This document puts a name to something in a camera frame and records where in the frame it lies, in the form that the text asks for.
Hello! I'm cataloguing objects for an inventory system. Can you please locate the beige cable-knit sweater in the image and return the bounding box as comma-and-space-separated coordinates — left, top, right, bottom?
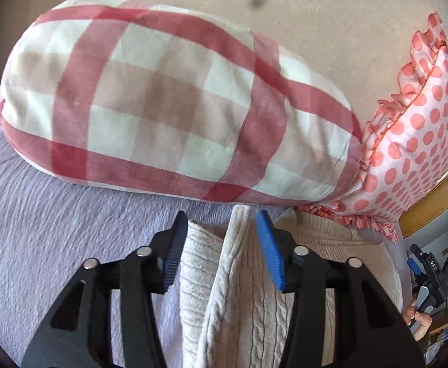
180, 205, 403, 367

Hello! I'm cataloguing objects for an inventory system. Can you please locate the person's right hand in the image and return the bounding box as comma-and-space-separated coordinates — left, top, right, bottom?
402, 299, 432, 341

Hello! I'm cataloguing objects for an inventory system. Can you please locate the lavender textured bed sheet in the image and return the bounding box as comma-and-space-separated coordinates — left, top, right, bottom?
0, 116, 413, 368

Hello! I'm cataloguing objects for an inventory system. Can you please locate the pink polka dot pillow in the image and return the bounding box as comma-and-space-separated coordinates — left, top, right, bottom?
300, 12, 448, 243

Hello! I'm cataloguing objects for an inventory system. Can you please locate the red white checked pillow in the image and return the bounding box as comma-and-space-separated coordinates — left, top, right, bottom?
0, 0, 361, 205

